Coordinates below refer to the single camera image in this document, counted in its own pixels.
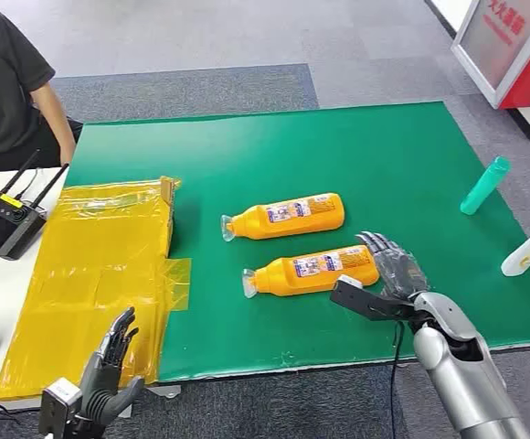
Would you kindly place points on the person in black shirt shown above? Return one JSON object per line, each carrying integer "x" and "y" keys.
{"x": 0, "y": 79}

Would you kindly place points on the black remote controller with antennas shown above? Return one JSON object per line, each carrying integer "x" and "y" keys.
{"x": 0, "y": 221}

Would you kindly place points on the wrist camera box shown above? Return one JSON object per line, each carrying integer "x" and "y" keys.
{"x": 59, "y": 403}
{"x": 365, "y": 300}

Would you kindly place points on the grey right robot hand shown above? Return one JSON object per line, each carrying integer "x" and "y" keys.
{"x": 397, "y": 266}

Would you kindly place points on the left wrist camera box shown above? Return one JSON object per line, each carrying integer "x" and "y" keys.
{"x": 59, "y": 403}

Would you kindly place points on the orange bottle with clear cap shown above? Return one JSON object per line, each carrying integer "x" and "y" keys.
{"x": 288, "y": 216}
{"x": 310, "y": 271}

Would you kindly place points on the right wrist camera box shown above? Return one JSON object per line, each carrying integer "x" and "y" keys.
{"x": 365, "y": 300}

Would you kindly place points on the teal plastic bottle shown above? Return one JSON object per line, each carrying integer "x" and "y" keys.
{"x": 483, "y": 186}

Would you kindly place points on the yellow plastic-wrapped box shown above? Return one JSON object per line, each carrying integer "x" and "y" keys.
{"x": 87, "y": 273}

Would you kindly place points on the green table mat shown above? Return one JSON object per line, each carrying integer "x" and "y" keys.
{"x": 383, "y": 151}

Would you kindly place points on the person's forearm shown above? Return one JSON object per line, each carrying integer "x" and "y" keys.
{"x": 57, "y": 124}

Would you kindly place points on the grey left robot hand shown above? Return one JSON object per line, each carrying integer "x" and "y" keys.
{"x": 105, "y": 375}

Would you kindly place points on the red and white sign stand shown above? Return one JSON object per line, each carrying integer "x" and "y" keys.
{"x": 507, "y": 42}

